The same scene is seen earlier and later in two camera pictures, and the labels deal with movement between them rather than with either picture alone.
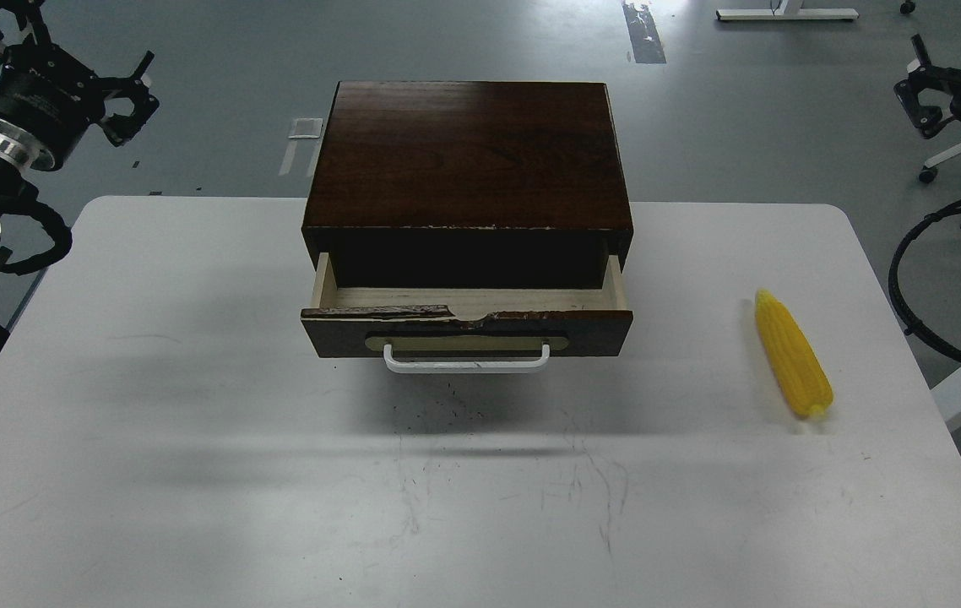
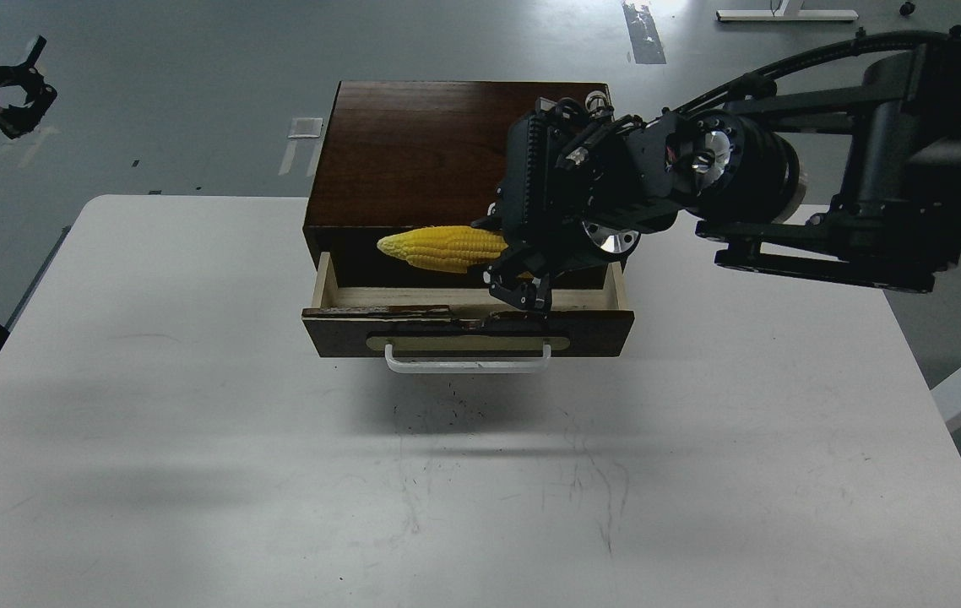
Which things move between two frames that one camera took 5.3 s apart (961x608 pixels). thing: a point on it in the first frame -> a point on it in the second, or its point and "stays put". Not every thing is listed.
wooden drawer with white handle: (458, 329) stays put
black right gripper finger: (926, 119) -> (494, 219)
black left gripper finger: (111, 84) -> (25, 73)
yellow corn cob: (795, 352) -> (453, 248)
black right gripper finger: (928, 73) -> (522, 279)
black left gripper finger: (119, 129) -> (18, 120)
